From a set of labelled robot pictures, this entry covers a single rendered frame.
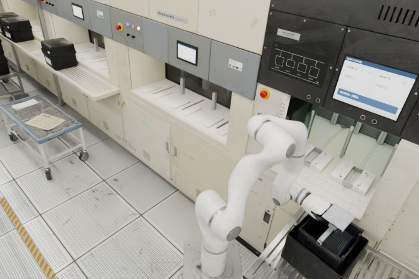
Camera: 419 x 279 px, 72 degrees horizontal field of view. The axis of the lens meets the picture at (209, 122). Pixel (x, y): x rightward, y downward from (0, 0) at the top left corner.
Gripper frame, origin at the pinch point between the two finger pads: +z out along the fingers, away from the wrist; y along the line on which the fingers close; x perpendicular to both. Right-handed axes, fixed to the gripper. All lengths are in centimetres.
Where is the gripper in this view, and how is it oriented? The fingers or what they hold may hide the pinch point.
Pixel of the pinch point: (336, 219)
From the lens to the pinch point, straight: 148.1
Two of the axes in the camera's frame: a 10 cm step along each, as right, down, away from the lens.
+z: 6.7, 4.3, -6.1
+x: 0.6, -8.5, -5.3
